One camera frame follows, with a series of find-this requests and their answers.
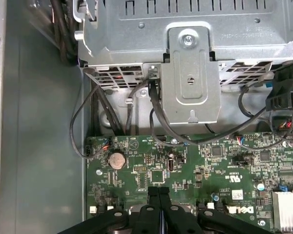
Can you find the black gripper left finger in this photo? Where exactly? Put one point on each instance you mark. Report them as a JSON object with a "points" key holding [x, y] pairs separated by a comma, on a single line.
{"points": [[149, 219]]}

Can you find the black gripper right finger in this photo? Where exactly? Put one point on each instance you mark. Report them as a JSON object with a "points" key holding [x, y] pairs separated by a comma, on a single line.
{"points": [[171, 219]]}

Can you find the green motherboard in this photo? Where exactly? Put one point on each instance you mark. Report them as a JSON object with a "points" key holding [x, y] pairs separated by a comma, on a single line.
{"points": [[210, 170]]}

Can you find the round coin cell battery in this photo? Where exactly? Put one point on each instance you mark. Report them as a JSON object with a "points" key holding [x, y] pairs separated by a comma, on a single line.
{"points": [[116, 160]]}

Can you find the silver finned chipset heatsink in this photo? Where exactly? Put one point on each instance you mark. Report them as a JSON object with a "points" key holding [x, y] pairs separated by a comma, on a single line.
{"points": [[286, 209]]}

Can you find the black open PC case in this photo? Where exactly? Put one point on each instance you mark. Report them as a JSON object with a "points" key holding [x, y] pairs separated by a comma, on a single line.
{"points": [[39, 122]]}

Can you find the black plastic connector housing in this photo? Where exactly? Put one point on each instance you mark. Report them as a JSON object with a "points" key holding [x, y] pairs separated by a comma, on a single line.
{"points": [[285, 90]]}

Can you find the grey metal drive cage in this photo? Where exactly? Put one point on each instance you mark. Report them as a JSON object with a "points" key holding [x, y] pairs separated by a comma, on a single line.
{"points": [[210, 22]]}

